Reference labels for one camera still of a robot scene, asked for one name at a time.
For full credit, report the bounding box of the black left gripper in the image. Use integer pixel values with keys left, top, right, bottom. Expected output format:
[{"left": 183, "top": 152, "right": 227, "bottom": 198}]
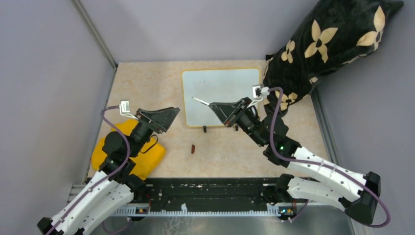
[{"left": 128, "top": 107, "right": 180, "bottom": 158}]

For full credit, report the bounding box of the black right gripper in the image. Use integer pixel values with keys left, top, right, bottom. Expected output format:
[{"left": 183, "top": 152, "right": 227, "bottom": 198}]
[{"left": 210, "top": 96, "right": 267, "bottom": 147}]

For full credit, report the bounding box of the white marker pen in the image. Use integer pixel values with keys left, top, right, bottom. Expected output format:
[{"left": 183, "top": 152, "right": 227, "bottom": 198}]
[{"left": 191, "top": 96, "right": 210, "bottom": 106}]

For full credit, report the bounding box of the yellow-framed whiteboard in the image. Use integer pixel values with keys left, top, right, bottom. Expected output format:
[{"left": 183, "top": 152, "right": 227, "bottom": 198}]
[{"left": 182, "top": 67, "right": 261, "bottom": 127}]

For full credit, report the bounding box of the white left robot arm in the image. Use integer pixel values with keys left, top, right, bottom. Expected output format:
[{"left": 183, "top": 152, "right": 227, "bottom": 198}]
[{"left": 37, "top": 104, "right": 180, "bottom": 235}]

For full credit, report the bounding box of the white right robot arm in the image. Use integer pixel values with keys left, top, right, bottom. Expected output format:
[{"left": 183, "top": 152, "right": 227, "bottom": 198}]
[{"left": 208, "top": 97, "right": 381, "bottom": 226}]

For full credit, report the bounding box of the black floral pillow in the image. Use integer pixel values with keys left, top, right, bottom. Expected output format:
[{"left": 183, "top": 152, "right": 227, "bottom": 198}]
[{"left": 263, "top": 0, "right": 404, "bottom": 116}]

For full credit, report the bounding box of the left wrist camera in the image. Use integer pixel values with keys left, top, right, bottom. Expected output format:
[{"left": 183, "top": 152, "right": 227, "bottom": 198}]
[{"left": 119, "top": 100, "right": 131, "bottom": 117}]

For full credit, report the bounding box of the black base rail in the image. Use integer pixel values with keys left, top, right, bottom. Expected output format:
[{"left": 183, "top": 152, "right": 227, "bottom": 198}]
[{"left": 112, "top": 178, "right": 306, "bottom": 221}]

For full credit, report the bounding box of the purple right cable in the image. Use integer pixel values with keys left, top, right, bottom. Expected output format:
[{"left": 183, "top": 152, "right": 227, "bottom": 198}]
[{"left": 264, "top": 86, "right": 391, "bottom": 228}]

